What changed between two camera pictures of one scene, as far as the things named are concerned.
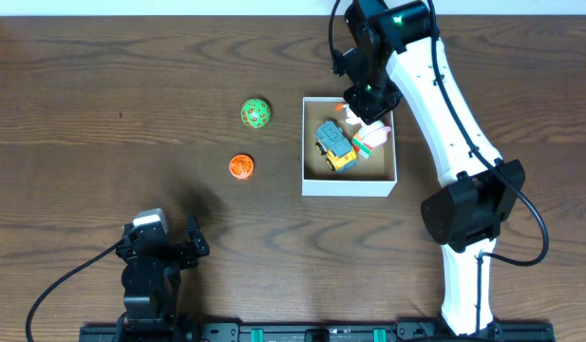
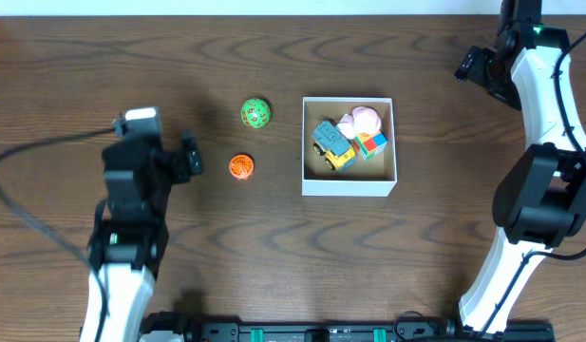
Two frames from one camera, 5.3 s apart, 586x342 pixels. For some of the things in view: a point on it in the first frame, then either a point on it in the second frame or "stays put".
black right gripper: (369, 112) → (475, 66)
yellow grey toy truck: (332, 142) stays put
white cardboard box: (373, 177) stays put
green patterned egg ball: (255, 113) stays put
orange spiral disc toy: (240, 166) stays put
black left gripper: (174, 252) → (179, 160)
